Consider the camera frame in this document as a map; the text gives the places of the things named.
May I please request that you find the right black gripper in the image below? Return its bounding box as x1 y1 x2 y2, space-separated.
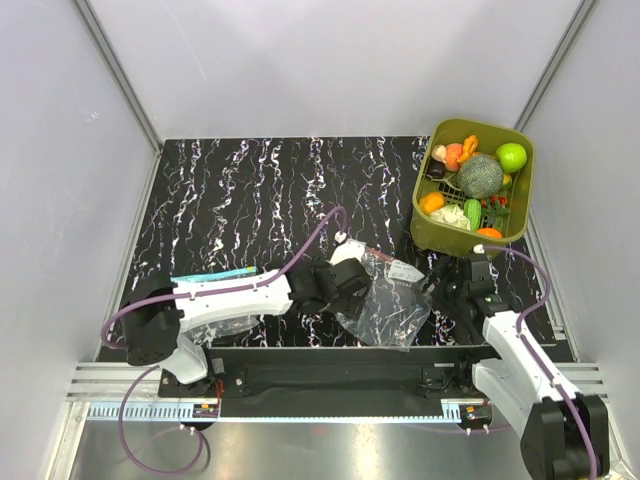
411 256 469 322

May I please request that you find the olive green plastic basket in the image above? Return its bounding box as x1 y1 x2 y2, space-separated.
410 118 535 257

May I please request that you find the red zip clear bag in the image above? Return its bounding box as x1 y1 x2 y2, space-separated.
335 246 431 351

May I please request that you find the green netted melon toy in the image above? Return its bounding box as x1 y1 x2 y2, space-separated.
457 154 504 200

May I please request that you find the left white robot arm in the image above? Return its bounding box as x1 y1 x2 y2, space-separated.
121 258 372 396

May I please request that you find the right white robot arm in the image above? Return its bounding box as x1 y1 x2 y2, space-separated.
420 245 610 479

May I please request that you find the blue zip clear bag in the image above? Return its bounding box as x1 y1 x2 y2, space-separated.
171 266 259 348

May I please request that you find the small orange tangerine toy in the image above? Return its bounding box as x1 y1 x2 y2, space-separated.
476 227 503 239

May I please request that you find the green cucumber toy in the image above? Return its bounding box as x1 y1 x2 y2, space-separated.
463 199 483 231

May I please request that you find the red berries green sprig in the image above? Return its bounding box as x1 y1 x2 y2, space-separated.
481 195 511 226

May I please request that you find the orange fruit toy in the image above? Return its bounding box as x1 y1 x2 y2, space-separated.
418 191 446 215

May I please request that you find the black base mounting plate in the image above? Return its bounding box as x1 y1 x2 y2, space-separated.
159 346 497 419

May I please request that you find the peach fruit toy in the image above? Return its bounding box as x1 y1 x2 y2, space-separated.
445 143 463 172

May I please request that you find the pink garlic bulb toy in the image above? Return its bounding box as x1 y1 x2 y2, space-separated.
431 145 447 163

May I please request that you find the bright green apple toy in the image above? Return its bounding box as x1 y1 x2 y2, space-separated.
495 143 528 173

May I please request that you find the orange ginger root toy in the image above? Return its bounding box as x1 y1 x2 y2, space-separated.
457 135 478 165

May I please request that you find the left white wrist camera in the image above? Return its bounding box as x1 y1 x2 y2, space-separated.
329 232 366 265

